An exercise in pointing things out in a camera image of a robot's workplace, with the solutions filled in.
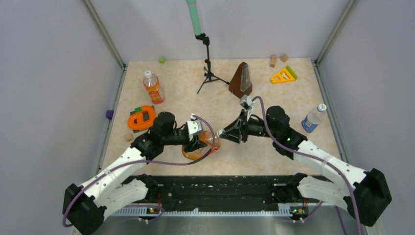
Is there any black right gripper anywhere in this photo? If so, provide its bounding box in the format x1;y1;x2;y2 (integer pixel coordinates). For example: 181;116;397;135
220;110;278;144

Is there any orange tea bottle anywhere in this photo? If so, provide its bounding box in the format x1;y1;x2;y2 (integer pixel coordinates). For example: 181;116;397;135
143;70;164;104
182;131;221;161

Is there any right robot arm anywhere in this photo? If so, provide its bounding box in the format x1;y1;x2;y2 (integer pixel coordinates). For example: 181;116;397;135
218;106;392;227

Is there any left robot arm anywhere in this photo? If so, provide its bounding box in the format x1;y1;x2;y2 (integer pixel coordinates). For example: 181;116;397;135
62;112;214;235

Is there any blue label water bottle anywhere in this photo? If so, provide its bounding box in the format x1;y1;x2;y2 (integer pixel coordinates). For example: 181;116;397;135
301;103;327;133

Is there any brown wooden metronome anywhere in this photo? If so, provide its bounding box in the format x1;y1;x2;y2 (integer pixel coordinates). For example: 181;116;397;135
229;62;253;99

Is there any black mini tripod stand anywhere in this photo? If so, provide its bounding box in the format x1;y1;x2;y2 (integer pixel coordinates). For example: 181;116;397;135
195;33;230;94

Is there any small wooden cube left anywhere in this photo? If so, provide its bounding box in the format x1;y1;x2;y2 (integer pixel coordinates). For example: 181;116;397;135
124;133;134;142

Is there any yellow triangle toy block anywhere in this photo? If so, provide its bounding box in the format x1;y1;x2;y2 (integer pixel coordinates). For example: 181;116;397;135
270;68;296;84

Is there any wooden block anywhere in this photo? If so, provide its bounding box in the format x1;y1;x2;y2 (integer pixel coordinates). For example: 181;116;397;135
279;54;289;63
270;54;277;68

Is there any green cube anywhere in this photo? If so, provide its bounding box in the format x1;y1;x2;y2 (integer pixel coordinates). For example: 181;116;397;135
159;57;166;64

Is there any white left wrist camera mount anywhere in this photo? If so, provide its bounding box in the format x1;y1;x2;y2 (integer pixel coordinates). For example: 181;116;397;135
186;114;204;136

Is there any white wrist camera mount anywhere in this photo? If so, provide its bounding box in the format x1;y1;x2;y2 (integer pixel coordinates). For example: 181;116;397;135
239;94;254;120
186;114;204;136

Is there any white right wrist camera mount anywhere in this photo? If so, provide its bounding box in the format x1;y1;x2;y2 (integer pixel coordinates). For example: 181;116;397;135
239;94;254;120

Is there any orange ring toy on plate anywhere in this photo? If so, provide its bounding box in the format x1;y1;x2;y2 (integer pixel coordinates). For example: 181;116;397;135
127;105;157;132

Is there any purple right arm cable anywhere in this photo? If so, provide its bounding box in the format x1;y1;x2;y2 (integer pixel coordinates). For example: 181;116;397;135
251;95;362;235

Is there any purple wall knob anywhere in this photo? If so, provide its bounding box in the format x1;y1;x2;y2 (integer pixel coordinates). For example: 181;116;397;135
105;110;114;120

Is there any mint green cylinder handle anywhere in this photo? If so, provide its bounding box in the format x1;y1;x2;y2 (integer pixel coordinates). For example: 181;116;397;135
186;0;202;37

